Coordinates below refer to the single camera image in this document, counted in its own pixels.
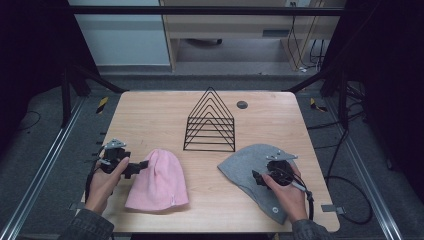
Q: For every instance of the white cabinet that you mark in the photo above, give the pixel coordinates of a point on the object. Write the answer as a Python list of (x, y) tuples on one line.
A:
[(123, 36)]

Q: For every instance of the grey metal table bracket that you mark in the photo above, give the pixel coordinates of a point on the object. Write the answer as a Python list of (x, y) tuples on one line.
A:
[(76, 206), (333, 209)]

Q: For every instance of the person's right hand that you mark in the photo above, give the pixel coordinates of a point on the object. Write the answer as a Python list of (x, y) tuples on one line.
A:
[(293, 200)]

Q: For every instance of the grey knit beanie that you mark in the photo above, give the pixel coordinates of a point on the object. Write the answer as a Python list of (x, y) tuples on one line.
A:
[(243, 166)]

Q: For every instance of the pink knit beanie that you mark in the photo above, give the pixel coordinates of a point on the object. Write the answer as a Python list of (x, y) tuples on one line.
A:
[(160, 183)]

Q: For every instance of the black curtain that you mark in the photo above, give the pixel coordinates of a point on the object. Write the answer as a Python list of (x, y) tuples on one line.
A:
[(393, 66), (30, 50)]

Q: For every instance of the black frame crossbar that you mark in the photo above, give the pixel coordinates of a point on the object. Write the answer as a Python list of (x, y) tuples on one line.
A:
[(200, 10)]

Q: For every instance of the aluminium floor rail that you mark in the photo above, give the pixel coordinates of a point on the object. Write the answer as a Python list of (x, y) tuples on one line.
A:
[(50, 153), (363, 166)]

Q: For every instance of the grey round table grommet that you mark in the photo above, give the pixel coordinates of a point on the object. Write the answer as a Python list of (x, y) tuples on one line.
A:
[(242, 104)]

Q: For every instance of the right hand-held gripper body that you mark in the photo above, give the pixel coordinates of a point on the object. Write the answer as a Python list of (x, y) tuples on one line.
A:
[(280, 170)]

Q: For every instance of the person's left hand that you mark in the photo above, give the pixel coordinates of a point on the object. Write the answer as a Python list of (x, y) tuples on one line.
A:
[(100, 190)]

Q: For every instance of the black frame strut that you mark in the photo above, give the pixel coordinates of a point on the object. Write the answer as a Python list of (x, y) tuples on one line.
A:
[(340, 90), (71, 86)]

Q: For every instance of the yellow black hazard tape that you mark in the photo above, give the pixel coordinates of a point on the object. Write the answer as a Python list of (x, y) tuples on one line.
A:
[(102, 105)]

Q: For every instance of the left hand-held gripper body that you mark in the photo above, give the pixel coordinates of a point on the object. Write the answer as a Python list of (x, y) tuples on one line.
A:
[(113, 156)]

